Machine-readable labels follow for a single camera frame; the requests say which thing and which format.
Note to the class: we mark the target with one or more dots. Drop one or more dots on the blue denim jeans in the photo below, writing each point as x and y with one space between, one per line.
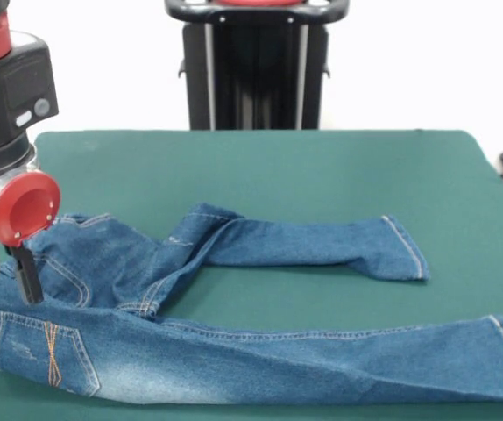
234 364

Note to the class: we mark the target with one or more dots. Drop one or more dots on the dark green table cloth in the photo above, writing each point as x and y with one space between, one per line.
278 166

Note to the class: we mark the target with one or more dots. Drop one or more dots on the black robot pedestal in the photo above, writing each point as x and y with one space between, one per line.
256 66

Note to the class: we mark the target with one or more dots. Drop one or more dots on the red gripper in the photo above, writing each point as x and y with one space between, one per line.
2 219

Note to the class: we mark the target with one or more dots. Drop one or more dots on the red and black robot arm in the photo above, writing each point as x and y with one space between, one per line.
2 87

